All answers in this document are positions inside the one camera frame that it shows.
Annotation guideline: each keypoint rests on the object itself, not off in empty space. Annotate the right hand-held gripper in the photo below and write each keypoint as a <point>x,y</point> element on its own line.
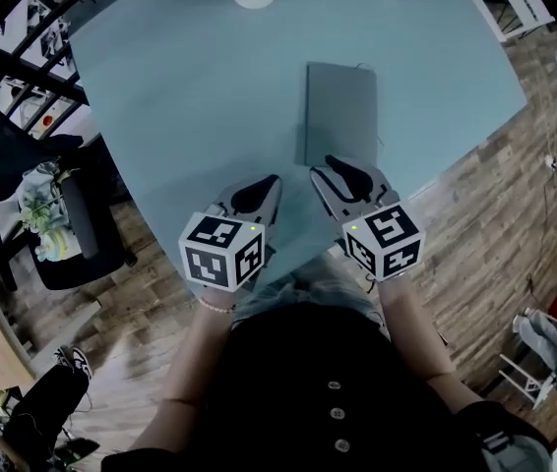
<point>387,239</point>

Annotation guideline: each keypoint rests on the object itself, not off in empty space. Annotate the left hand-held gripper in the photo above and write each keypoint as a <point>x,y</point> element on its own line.
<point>219,251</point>

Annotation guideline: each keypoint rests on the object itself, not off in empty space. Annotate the grey notebook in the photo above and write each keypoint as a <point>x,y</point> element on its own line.
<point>340,111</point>

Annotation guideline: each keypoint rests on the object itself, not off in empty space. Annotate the person's right forearm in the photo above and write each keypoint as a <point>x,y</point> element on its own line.
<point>416,332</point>

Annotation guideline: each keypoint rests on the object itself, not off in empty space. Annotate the person's left forearm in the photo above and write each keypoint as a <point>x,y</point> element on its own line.
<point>185,362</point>

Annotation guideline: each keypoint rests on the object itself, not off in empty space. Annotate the person's light blue jeans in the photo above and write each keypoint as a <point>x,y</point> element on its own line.
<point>318,283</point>

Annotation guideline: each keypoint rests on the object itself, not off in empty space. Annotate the black buttoned top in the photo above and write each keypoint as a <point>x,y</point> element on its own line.
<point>318,401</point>

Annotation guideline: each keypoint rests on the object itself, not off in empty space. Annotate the flower bouquet in pot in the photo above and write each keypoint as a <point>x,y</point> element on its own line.
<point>47,224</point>

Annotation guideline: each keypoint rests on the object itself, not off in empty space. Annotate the white slatted chair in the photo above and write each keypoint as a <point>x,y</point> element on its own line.
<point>517,3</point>

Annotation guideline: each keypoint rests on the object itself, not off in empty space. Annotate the white stool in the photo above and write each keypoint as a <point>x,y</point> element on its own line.
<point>524,376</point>

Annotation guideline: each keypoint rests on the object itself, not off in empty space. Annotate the black metal railing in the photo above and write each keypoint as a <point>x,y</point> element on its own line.
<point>18,62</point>

